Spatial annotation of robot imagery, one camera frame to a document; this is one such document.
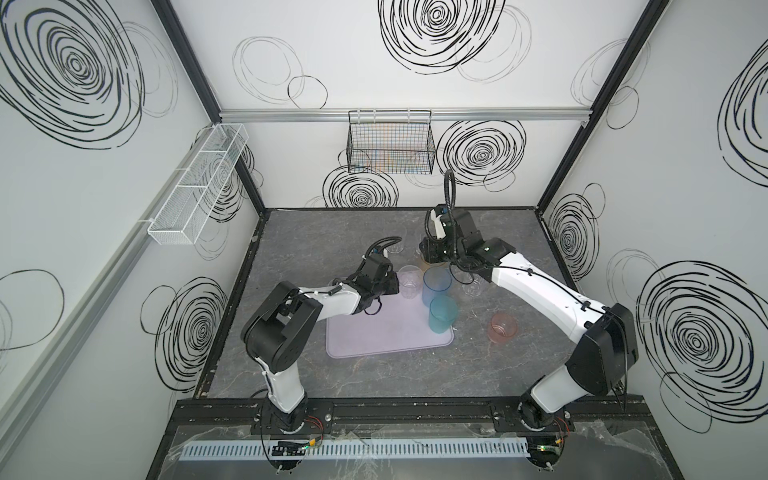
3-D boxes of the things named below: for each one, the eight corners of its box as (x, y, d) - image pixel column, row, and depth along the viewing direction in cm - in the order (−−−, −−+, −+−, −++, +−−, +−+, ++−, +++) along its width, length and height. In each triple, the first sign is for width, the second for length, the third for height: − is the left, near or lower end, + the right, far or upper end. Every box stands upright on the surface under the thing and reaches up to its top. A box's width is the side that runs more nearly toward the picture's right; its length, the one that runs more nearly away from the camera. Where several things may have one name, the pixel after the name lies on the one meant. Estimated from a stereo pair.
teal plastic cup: (428, 333, 89) (432, 319, 81) (426, 311, 94) (429, 295, 86) (454, 333, 89) (460, 319, 81) (450, 311, 94) (456, 295, 86)
